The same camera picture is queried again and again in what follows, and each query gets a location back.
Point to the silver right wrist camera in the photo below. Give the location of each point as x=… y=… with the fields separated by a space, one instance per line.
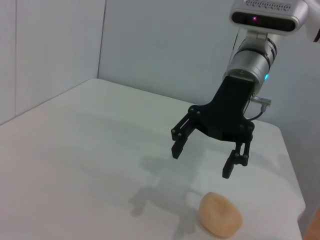
x=265 y=20

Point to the beige steamed bun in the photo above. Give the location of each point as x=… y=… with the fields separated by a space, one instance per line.
x=220 y=215

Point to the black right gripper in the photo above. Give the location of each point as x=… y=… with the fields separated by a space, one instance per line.
x=225 y=112

